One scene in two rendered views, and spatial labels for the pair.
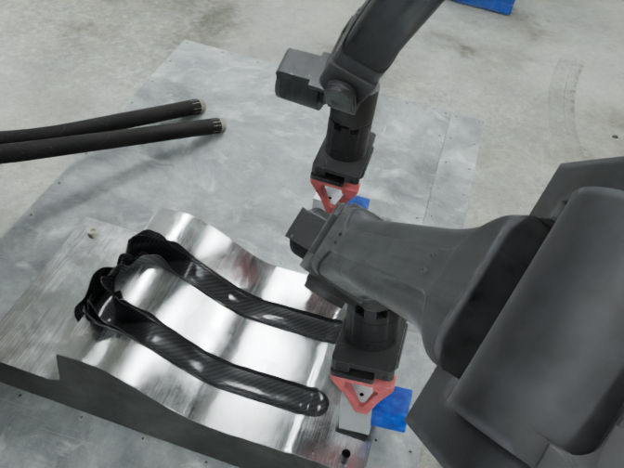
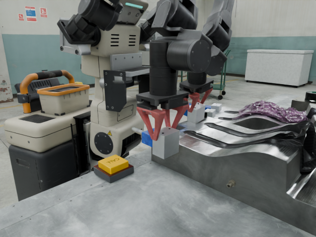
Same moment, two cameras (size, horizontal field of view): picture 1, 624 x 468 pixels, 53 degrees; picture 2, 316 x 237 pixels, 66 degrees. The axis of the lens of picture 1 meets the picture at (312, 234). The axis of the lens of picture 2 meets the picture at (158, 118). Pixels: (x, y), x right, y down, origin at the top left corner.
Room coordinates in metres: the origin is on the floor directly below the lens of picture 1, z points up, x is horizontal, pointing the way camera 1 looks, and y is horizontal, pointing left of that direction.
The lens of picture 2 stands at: (1.10, 0.25, 1.15)
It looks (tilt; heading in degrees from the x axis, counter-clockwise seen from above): 17 degrees down; 214
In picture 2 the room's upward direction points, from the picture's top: straight up
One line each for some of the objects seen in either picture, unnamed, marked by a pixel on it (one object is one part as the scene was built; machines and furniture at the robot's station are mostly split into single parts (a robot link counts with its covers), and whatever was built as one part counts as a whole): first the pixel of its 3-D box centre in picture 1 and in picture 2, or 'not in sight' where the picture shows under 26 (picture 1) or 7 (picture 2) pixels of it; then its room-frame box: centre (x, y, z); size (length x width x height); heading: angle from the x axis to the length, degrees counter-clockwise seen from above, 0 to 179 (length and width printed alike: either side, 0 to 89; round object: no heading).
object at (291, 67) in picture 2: not in sight; (277, 67); (-6.67, -0.94, 0.47); 1.52 x 0.77 x 0.94; 78
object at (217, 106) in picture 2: not in sight; (205, 109); (0.08, -0.17, 0.86); 0.13 x 0.05 x 0.05; 97
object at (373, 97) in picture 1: (349, 97); (165, 54); (0.67, -0.02, 1.12); 0.07 x 0.06 x 0.07; 74
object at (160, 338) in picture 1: (210, 318); (248, 131); (0.45, 0.11, 0.92); 0.35 x 0.16 x 0.09; 80
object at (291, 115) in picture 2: not in sight; (270, 110); (0.11, 0.10, 0.90); 0.26 x 0.18 x 0.08; 97
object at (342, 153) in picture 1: (347, 137); (163, 84); (0.67, -0.03, 1.06); 0.10 x 0.07 x 0.07; 170
